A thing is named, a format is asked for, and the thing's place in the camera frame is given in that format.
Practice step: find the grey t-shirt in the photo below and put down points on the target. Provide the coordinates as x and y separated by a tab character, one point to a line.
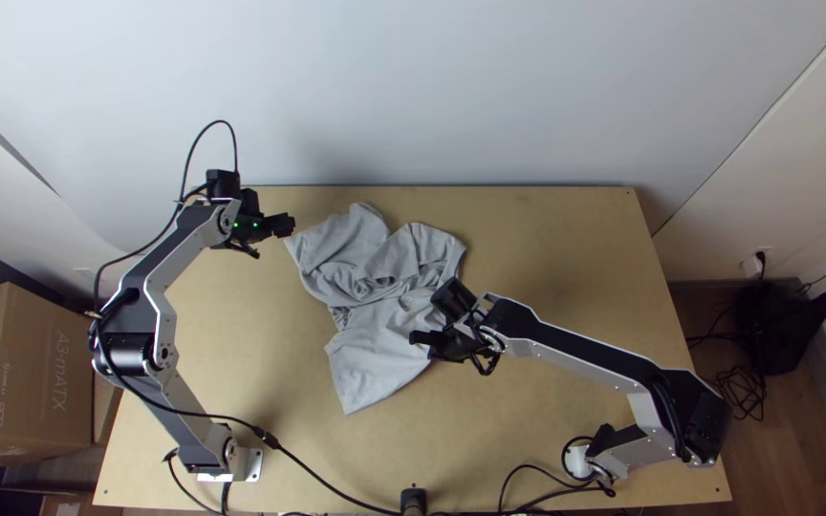
370	272

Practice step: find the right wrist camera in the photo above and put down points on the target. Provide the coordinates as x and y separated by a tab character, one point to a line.
454	299

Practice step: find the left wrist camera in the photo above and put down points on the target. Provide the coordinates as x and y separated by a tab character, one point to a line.
223	184

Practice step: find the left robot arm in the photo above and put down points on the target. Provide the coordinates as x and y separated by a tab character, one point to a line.
148	287

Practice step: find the brown cardboard box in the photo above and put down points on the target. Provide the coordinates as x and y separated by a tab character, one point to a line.
11	373

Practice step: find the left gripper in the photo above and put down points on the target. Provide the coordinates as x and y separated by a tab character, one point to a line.
269	226

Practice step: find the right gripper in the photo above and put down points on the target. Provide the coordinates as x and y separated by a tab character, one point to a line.
459	342

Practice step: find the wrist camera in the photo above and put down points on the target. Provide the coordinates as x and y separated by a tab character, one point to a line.
454	299
223	184

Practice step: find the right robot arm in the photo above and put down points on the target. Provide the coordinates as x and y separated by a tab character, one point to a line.
599	358

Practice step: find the white wall socket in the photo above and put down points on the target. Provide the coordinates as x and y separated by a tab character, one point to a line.
753	264

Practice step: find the black bag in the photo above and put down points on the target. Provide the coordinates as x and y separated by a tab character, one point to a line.
779	326

